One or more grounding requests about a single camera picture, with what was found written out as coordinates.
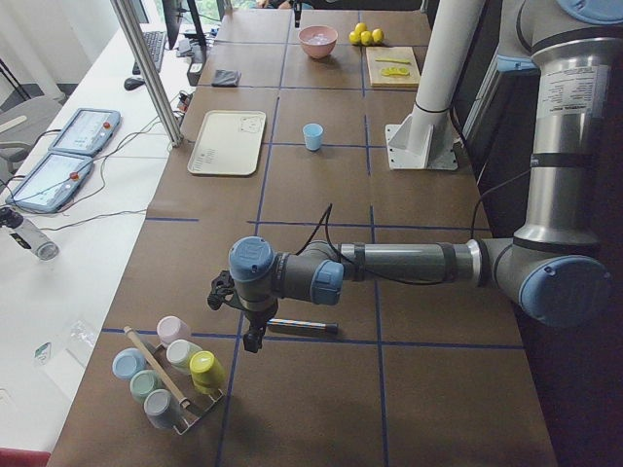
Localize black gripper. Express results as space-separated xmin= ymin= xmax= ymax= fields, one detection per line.
xmin=238 ymin=297 xmax=278 ymax=352

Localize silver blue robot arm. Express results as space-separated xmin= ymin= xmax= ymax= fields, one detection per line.
xmin=226 ymin=9 xmax=609 ymax=352

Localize yellow-green cup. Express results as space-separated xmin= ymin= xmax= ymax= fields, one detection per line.
xmin=189 ymin=350 xmax=226 ymax=394

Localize white cup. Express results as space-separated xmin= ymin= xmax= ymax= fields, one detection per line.
xmin=166 ymin=339 xmax=202 ymax=376

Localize metal cup rack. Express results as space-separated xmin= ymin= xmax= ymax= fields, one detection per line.
xmin=124 ymin=326 xmax=225 ymax=435

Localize pink cup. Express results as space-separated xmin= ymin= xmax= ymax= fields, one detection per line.
xmin=156 ymin=315 xmax=192 ymax=347

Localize grey cup on rack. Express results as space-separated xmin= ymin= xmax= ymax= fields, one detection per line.
xmin=143 ymin=389 xmax=181 ymax=429

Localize green cup on rack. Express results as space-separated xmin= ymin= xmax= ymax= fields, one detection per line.
xmin=129 ymin=370 xmax=165 ymax=405

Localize blue cup on rack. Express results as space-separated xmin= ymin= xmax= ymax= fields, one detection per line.
xmin=112 ymin=347 xmax=146 ymax=380

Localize light blue cup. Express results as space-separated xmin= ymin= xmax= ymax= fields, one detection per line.
xmin=302 ymin=123 xmax=324 ymax=152

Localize pink bowl of ice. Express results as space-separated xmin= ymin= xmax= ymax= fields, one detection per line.
xmin=298 ymin=25 xmax=338 ymax=59

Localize steel muddler with black tip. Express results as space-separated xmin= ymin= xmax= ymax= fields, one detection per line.
xmin=268 ymin=318 xmax=339 ymax=335

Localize cream bear tray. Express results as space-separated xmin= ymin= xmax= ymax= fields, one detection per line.
xmin=187 ymin=110 xmax=266 ymax=176

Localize teach pendant tablet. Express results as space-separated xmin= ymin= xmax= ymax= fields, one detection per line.
xmin=49 ymin=108 xmax=122 ymax=157
xmin=6 ymin=152 xmax=93 ymax=214

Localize grey folded cloth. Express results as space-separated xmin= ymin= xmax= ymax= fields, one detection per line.
xmin=211 ymin=69 xmax=241 ymax=88

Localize black computer mouse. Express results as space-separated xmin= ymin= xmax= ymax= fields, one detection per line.
xmin=124 ymin=77 xmax=145 ymax=91

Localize lemon slices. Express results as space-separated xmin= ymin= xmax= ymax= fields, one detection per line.
xmin=380 ymin=66 xmax=410 ymax=77

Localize wooden cutting board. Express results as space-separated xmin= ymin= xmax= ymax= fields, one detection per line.
xmin=366 ymin=47 xmax=421 ymax=89

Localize yellow plastic knife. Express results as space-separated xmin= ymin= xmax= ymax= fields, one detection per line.
xmin=375 ymin=57 xmax=411 ymax=65

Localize black keyboard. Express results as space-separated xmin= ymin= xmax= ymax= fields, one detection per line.
xmin=143 ymin=31 xmax=166 ymax=72

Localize yellow lemon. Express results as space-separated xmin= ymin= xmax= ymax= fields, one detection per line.
xmin=354 ymin=22 xmax=367 ymax=34
xmin=360 ymin=31 xmax=374 ymax=47
xmin=371 ymin=28 xmax=385 ymax=44
xmin=348 ymin=30 xmax=361 ymax=45

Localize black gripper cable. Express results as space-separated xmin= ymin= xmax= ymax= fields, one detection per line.
xmin=296 ymin=167 xmax=534 ymax=285

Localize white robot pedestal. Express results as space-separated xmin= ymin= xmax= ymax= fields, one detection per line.
xmin=385 ymin=0 xmax=485 ymax=170

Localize aluminium frame post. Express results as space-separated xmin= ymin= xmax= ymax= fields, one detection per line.
xmin=111 ymin=0 xmax=183 ymax=147

